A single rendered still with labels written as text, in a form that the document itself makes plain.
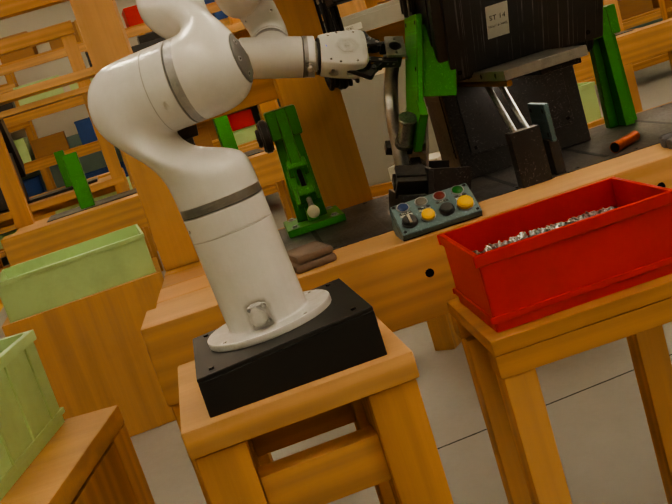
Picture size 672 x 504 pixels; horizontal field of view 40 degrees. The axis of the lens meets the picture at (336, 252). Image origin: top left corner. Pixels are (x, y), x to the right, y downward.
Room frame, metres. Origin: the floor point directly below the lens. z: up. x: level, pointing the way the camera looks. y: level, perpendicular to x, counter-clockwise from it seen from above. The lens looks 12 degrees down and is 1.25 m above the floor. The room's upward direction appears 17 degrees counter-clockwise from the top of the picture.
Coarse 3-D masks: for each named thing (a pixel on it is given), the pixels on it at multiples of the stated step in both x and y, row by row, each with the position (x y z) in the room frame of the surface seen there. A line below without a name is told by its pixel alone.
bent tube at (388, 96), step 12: (384, 36) 1.95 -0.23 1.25; (396, 36) 1.95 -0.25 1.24; (396, 48) 1.96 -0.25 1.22; (396, 72) 1.97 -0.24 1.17; (384, 84) 2.00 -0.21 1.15; (396, 84) 1.99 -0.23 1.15; (384, 96) 2.00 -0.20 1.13; (396, 96) 1.99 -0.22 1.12; (396, 108) 1.98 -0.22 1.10; (396, 120) 1.96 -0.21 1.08; (396, 132) 1.93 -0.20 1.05; (396, 156) 1.88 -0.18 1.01
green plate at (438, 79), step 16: (416, 16) 1.82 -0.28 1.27; (416, 32) 1.82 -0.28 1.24; (416, 48) 1.82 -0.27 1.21; (432, 48) 1.84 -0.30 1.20; (416, 64) 1.83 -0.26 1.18; (432, 64) 1.84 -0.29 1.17; (448, 64) 1.84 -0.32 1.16; (416, 80) 1.83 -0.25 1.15; (432, 80) 1.84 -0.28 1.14; (448, 80) 1.84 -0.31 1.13; (416, 96) 1.83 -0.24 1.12; (432, 96) 1.84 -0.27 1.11
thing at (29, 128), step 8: (8, 80) 10.76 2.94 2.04; (16, 80) 11.20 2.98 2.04; (0, 88) 10.70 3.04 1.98; (8, 88) 10.71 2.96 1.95; (16, 104) 10.75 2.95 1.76; (8, 128) 10.68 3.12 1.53; (16, 128) 10.70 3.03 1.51; (24, 128) 10.75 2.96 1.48; (32, 128) 11.18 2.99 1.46; (32, 136) 10.76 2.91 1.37; (48, 168) 11.19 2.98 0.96; (40, 176) 11.03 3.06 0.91; (48, 176) 10.76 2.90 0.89; (24, 184) 10.76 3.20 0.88; (32, 184) 10.78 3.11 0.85; (40, 184) 10.80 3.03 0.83; (48, 184) 10.76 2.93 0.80; (32, 192) 10.78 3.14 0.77; (40, 192) 10.79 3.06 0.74; (0, 240) 10.65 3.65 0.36; (0, 248) 10.64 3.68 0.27; (0, 256) 10.58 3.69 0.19
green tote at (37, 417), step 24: (24, 336) 1.49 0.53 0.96; (0, 360) 1.39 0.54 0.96; (24, 360) 1.47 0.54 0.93; (0, 384) 1.37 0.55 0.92; (24, 384) 1.44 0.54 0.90; (48, 384) 1.52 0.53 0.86; (0, 408) 1.34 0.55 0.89; (24, 408) 1.41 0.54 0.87; (48, 408) 1.48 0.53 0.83; (0, 432) 1.31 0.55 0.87; (24, 432) 1.38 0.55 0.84; (48, 432) 1.45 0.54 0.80; (0, 456) 1.29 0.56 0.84; (24, 456) 1.35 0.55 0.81; (0, 480) 1.26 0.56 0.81
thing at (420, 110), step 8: (416, 104) 1.82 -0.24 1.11; (424, 104) 1.81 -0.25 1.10; (416, 112) 1.82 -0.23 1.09; (424, 112) 1.80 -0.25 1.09; (424, 120) 1.80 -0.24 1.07; (416, 128) 1.82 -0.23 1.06; (424, 128) 1.81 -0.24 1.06; (416, 136) 1.83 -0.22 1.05; (424, 136) 1.83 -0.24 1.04; (416, 144) 1.84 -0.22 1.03
